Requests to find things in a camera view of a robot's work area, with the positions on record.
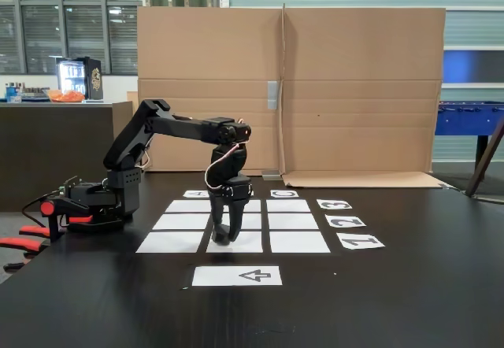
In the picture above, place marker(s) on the black octagonal token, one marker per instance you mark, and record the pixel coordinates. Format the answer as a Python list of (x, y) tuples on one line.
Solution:
[(221, 238)]

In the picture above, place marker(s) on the paper sheet letter A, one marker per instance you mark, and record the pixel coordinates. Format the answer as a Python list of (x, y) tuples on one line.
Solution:
[(187, 196)]

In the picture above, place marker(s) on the paper sheet letter C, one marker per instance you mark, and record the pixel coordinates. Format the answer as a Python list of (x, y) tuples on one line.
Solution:
[(273, 196)]

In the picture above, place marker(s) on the grey tape strip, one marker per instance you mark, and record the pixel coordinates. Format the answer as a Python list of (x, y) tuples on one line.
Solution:
[(271, 175), (273, 96)]

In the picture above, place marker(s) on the white arrow paper sheet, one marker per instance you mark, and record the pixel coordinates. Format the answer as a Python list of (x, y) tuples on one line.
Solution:
[(216, 276)]

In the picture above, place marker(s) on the paper sheet number 3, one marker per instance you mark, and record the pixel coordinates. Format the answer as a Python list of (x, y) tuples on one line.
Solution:
[(321, 207)]

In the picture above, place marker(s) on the paper sheet number 2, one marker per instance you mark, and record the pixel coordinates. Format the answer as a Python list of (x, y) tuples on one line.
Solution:
[(332, 225)]

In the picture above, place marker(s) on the small brown cardboard sheet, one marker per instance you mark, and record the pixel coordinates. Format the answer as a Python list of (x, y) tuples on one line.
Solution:
[(118, 113)]

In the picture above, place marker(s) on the paper sheet number 1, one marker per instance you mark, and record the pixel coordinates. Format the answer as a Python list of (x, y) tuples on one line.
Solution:
[(374, 245)]

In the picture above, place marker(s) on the large brown cardboard box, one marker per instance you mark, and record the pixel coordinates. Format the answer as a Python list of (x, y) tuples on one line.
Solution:
[(354, 88)]

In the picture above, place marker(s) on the black mini fridge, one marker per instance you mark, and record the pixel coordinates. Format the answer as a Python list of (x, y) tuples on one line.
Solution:
[(92, 78)]

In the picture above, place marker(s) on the red black clamp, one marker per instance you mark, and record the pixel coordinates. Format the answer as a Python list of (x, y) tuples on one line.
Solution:
[(47, 208)]

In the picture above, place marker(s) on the orange snack bag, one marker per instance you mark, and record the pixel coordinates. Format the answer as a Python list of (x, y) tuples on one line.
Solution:
[(67, 96)]

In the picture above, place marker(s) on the dark brown counter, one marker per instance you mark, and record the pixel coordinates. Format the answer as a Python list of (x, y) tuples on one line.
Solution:
[(39, 147)]

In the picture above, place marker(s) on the blue foosball table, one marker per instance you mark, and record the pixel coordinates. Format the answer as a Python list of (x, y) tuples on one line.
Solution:
[(464, 121)]

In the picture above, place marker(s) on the brown wooden leg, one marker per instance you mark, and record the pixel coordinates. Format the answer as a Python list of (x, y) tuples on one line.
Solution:
[(486, 155)]

